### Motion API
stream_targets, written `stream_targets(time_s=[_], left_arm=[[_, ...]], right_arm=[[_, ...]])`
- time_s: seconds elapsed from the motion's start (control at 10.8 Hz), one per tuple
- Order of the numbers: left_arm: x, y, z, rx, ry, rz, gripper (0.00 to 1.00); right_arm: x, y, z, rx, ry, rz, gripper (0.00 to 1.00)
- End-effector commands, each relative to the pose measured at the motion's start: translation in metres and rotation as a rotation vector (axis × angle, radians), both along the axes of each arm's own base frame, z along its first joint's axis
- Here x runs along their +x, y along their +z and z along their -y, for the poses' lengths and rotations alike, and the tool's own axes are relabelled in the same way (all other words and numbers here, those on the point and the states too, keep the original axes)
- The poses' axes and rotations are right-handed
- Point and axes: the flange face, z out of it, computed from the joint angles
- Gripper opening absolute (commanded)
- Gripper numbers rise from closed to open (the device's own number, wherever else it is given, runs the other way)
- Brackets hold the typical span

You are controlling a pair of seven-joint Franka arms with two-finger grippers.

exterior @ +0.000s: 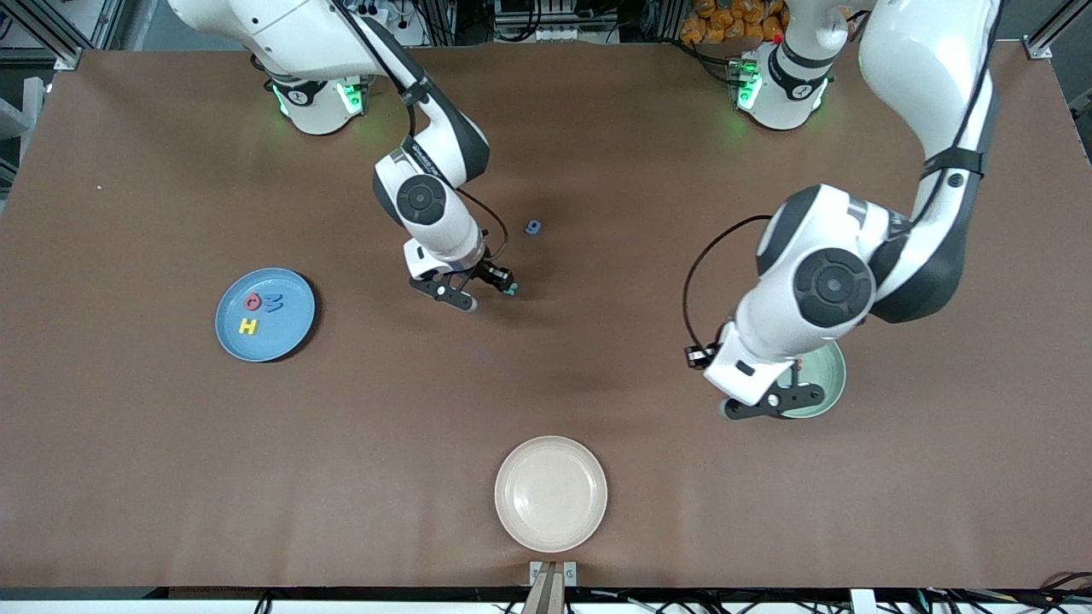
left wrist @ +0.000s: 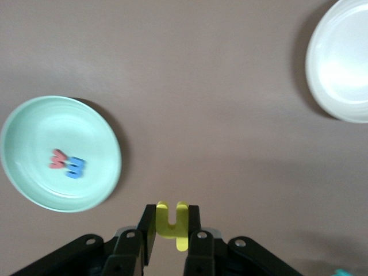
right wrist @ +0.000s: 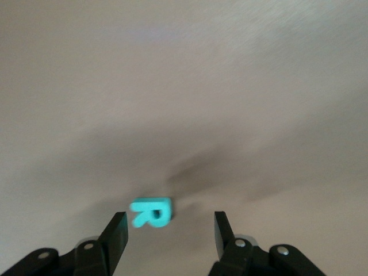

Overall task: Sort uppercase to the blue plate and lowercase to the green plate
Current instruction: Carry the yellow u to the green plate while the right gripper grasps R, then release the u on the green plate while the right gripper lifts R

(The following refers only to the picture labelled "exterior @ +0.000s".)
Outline aluminium frame profile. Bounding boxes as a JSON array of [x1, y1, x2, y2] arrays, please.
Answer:
[[1024, 0, 1092, 61], [21, 0, 116, 71]]

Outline brown table mat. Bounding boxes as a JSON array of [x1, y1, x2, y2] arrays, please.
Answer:
[[0, 41, 1092, 591]]

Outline green plate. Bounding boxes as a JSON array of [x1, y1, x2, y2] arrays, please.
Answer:
[[778, 341, 847, 420]]

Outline blue plate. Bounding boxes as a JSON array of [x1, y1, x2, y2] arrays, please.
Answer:
[[215, 268, 317, 363]]

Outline beige plate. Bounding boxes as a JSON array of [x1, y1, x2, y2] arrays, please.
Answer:
[[494, 436, 608, 553]]

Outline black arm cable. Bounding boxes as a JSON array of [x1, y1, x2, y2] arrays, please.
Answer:
[[337, 0, 510, 261], [682, 0, 1003, 352]]

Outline orange snack bags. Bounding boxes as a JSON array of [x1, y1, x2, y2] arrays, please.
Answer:
[[680, 0, 787, 45]]

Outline metal camera stand bracket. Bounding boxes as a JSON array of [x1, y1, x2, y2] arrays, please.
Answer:
[[522, 560, 578, 614]]

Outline electronics rack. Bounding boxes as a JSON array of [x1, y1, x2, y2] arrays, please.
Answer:
[[493, 0, 619, 43]]

